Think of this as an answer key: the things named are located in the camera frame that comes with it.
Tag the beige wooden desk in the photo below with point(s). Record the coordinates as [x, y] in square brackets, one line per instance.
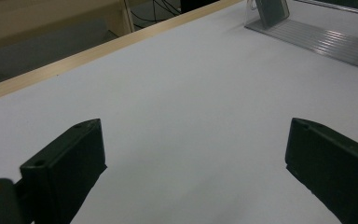
[43, 18]

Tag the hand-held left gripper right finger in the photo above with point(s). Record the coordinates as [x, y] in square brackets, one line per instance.
[338, 174]

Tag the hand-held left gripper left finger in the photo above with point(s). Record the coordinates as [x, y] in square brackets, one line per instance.
[65, 168]

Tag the white table sheet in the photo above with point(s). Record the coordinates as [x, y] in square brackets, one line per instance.
[183, 109]

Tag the metal floor rail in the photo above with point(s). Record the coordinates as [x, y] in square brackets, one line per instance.
[338, 6]

